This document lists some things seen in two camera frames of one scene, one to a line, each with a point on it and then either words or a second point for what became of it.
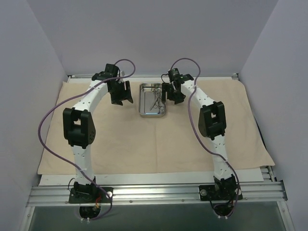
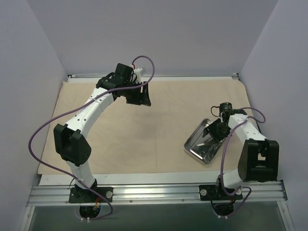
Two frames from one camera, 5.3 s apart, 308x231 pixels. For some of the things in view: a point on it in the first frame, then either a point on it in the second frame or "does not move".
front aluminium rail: (254, 193) does not move
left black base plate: (90, 195) does not move
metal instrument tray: (150, 101) -> (203, 148)
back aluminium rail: (82, 76) does not move
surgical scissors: (159, 103) -> (208, 154)
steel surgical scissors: (157, 104) -> (207, 158)
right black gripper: (173, 91) -> (214, 128)
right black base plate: (219, 192) does not move
